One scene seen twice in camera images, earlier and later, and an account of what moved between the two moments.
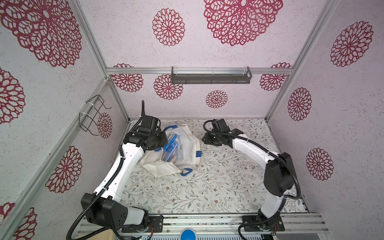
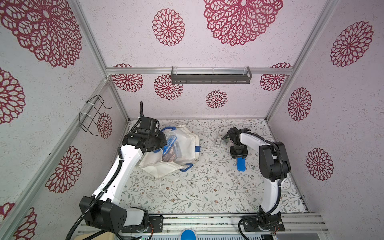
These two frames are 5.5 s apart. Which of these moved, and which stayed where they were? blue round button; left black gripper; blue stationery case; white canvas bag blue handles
Moved: blue stationery case
Stayed: white canvas bag blue handles; left black gripper; blue round button
